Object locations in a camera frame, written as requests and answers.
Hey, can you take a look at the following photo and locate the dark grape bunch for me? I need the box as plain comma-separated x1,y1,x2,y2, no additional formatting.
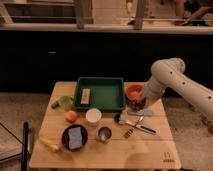
132,99,146,110

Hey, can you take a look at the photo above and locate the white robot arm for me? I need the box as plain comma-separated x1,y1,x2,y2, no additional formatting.
140,58,213,122

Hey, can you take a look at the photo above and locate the red bowl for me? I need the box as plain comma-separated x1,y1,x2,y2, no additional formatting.
125,84,142,110

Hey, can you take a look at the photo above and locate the green plastic tray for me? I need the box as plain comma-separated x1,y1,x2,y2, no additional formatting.
73,77,126,112

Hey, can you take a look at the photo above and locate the wooden block in tray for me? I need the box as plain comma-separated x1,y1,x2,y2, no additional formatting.
81,88,90,105

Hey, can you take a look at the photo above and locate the white cup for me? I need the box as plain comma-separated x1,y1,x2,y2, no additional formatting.
85,108,102,126

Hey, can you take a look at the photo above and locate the orange fruit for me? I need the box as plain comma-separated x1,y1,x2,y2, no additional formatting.
66,110,78,123

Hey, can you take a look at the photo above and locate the blue cloth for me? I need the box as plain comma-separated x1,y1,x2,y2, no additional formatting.
127,108,154,117

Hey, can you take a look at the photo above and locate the metal cup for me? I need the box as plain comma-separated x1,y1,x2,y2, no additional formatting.
98,127,112,143

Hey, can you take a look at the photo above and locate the metal fork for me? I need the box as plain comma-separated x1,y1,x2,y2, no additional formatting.
123,116,144,139

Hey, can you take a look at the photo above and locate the blue sponge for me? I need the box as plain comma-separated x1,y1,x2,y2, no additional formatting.
68,127,82,150

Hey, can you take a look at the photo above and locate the pale corn toy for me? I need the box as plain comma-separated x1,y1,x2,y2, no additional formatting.
39,137,60,152

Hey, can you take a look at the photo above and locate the black-handled spatula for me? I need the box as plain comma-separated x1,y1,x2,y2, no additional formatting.
114,113,156,138

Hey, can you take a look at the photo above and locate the black chair frame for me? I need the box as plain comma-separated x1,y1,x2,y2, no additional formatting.
0,122,30,171

